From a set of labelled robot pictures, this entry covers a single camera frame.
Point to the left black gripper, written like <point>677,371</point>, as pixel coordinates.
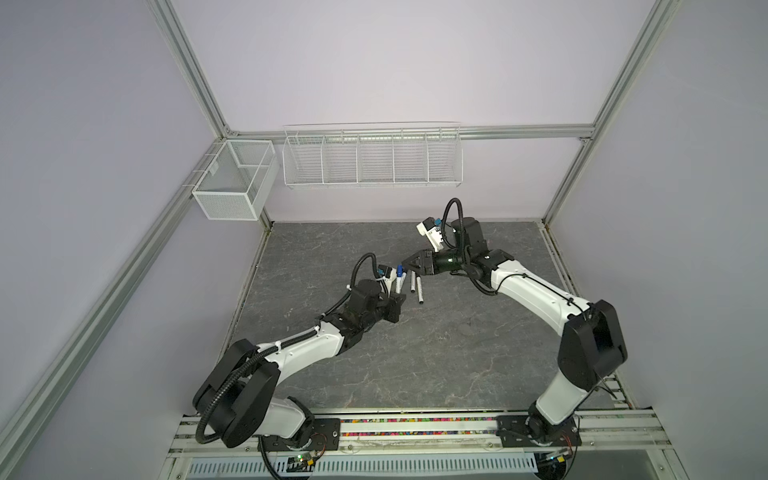
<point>394,303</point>

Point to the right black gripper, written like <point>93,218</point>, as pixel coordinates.
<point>424,270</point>

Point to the blue capped whiteboard marker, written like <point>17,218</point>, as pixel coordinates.
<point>399,283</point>

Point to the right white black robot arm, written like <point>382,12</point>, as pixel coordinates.
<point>591,348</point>

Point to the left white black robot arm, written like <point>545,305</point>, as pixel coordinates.
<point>237,399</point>

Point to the white mesh square basket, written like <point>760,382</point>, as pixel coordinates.
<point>237,182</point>

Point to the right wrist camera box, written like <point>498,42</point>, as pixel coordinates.
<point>430,228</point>

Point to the white wire long basket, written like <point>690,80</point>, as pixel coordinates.
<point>377,162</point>

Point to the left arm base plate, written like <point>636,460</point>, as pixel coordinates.
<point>320,434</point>

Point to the aluminium frame profile back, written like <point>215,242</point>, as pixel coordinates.
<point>342,131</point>

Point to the aluminium frame profile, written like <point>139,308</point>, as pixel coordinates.
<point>100,127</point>
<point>652,30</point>
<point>342,131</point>

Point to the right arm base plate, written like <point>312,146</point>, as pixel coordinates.
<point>535,431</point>

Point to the white vented cable duct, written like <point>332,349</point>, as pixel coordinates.
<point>365,466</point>

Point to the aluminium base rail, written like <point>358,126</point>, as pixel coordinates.
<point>476,431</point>

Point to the aluminium frame profile left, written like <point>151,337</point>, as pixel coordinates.
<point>100,127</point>

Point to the aluminium frame profile right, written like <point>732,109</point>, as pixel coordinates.
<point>652,30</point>

